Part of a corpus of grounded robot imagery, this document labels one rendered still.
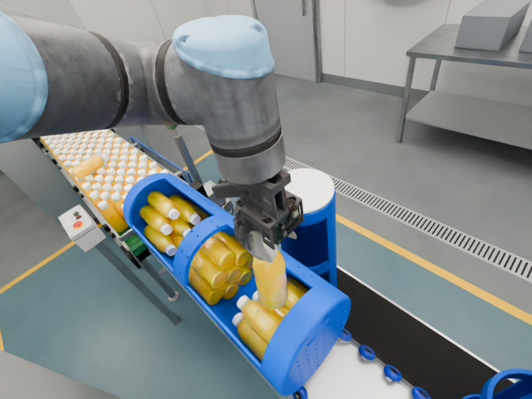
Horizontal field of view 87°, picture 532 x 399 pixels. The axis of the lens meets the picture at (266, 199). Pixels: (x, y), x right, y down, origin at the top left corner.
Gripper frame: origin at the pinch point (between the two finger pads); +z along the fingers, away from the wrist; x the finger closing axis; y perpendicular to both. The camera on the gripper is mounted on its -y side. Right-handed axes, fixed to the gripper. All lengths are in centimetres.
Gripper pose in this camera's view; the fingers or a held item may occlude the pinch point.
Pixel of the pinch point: (266, 245)
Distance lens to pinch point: 53.8
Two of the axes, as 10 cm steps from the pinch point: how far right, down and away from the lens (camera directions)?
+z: 1.6, 7.1, 6.9
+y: 7.0, 4.2, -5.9
